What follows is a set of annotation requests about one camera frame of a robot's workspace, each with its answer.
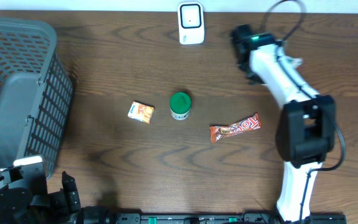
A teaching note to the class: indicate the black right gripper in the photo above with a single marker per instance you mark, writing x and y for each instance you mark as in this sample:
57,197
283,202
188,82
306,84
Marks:
252,76

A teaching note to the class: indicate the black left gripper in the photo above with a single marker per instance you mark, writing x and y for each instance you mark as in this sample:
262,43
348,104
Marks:
59,204

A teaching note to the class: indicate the orange chocolate bar wrapper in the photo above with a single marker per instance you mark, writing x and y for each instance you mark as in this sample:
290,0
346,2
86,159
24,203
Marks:
249,124

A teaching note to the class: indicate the green lidded jar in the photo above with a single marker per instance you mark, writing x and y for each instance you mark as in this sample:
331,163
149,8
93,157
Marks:
180,105

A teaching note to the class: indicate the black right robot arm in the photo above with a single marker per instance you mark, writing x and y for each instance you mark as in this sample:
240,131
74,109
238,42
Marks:
306,127

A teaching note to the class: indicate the white barcode scanner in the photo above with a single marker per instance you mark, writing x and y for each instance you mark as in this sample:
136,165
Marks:
190,23

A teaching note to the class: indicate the grey plastic basket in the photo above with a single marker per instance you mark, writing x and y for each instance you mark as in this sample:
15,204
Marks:
35,93

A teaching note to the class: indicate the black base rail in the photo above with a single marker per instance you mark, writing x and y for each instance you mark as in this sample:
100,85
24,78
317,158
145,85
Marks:
91,215

